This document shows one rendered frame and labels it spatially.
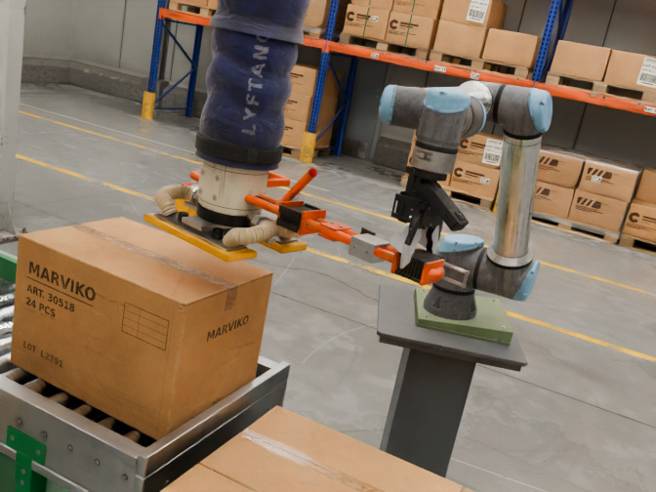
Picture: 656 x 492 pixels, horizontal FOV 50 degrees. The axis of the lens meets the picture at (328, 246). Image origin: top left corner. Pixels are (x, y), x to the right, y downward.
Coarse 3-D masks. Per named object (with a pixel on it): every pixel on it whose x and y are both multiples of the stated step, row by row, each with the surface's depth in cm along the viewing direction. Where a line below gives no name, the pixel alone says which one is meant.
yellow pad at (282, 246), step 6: (276, 240) 187; (282, 240) 188; (288, 240) 189; (294, 240) 190; (270, 246) 186; (276, 246) 185; (282, 246) 184; (288, 246) 186; (294, 246) 187; (300, 246) 189; (306, 246) 191; (282, 252) 184; (288, 252) 186
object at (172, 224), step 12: (144, 216) 189; (156, 216) 188; (168, 216) 189; (180, 216) 185; (168, 228) 183; (180, 228) 182; (192, 228) 182; (216, 228) 178; (192, 240) 177; (204, 240) 176; (216, 240) 177; (216, 252) 172; (228, 252) 171; (240, 252) 173; (252, 252) 175
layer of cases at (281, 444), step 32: (288, 416) 210; (224, 448) 188; (256, 448) 191; (288, 448) 193; (320, 448) 196; (352, 448) 200; (192, 480) 172; (224, 480) 175; (256, 480) 177; (288, 480) 180; (320, 480) 182; (352, 480) 185; (384, 480) 187; (416, 480) 190; (448, 480) 193
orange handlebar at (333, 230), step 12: (276, 180) 204; (288, 180) 208; (252, 204) 179; (264, 204) 176; (312, 228) 167; (324, 228) 164; (336, 228) 162; (348, 228) 166; (336, 240) 163; (348, 240) 160; (384, 252) 154; (432, 276) 148
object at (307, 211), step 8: (280, 208) 170; (288, 208) 168; (296, 208) 173; (304, 208) 174; (312, 208) 175; (320, 208) 174; (280, 216) 171; (288, 216) 170; (296, 216) 167; (304, 216) 166; (312, 216) 169; (320, 216) 171; (280, 224) 170; (288, 224) 169; (296, 224) 168; (304, 224) 167; (296, 232) 168; (304, 232) 168; (312, 232) 171
